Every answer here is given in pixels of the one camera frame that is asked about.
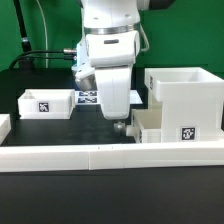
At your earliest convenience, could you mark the black cable with connector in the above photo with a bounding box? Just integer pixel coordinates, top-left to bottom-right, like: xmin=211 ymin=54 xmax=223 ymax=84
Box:
xmin=8 ymin=48 xmax=78 ymax=70

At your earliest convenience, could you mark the fiducial marker sheet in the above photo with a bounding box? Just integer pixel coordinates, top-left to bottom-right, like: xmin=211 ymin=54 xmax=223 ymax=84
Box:
xmin=76 ymin=91 xmax=98 ymax=104

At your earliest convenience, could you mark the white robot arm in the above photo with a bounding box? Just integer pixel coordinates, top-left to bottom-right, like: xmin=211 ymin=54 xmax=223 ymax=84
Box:
xmin=72 ymin=0 xmax=175 ymax=132

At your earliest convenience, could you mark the white drawer cabinet housing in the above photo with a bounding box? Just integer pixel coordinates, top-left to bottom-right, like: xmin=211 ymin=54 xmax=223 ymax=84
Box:
xmin=144 ymin=67 xmax=224 ymax=142

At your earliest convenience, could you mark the white front drawer box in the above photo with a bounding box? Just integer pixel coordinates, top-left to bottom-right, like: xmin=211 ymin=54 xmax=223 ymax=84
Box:
xmin=126 ymin=109 xmax=162 ymax=143

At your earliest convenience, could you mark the white L-shaped border fence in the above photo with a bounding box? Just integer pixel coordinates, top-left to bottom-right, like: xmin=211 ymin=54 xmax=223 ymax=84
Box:
xmin=0 ymin=114 xmax=224 ymax=172

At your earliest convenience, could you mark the white drawer box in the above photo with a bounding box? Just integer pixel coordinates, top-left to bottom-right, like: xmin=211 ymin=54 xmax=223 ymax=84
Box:
xmin=126 ymin=109 xmax=162 ymax=143
xmin=18 ymin=89 xmax=75 ymax=119

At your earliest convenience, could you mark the black pole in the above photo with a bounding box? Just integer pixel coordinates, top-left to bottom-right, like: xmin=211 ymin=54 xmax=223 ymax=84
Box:
xmin=13 ymin=0 xmax=31 ymax=52

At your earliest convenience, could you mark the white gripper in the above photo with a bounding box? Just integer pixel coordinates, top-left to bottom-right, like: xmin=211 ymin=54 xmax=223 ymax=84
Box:
xmin=95 ymin=66 xmax=132 ymax=134

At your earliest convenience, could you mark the white cable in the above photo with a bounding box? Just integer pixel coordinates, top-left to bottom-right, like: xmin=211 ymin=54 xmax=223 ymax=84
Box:
xmin=35 ymin=0 xmax=50 ymax=69

